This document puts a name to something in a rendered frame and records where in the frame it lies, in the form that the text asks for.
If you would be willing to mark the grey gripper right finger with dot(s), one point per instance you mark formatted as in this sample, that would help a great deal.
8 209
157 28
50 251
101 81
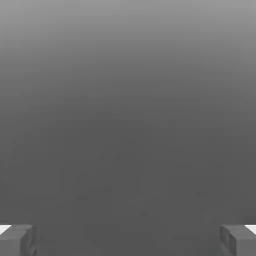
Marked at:
240 240

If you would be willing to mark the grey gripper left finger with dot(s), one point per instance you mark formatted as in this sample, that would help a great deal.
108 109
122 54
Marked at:
16 240

